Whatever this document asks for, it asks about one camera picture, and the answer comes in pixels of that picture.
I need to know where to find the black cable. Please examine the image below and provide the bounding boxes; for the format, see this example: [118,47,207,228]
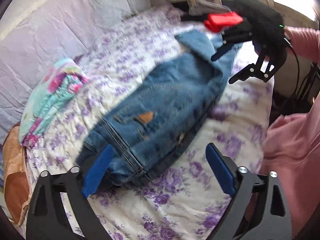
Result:
[283,36,320,100]

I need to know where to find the brown patchwork pillow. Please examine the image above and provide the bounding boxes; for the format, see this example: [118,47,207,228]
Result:
[3,125,31,226]

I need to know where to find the grey folded garment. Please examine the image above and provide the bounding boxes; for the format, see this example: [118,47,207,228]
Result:
[189,0,232,16]

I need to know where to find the red blue folded garment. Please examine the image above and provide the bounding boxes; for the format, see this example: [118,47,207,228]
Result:
[203,11,244,33]

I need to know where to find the pink clothed torso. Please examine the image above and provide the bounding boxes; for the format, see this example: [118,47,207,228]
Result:
[260,99,320,236]

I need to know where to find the pink sleeved right forearm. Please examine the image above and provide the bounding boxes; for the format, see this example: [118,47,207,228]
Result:
[284,26,319,64]

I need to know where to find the folded turquoise pink blanket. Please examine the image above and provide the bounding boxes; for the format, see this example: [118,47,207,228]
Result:
[18,58,88,147]

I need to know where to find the purple floral bed sheet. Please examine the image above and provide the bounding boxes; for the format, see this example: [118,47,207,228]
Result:
[26,5,274,239]

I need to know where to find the white lace headboard cover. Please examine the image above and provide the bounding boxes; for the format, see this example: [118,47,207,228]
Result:
[1,0,151,139]

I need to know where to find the blue denim jeans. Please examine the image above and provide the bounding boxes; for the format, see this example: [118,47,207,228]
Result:
[78,30,235,188]

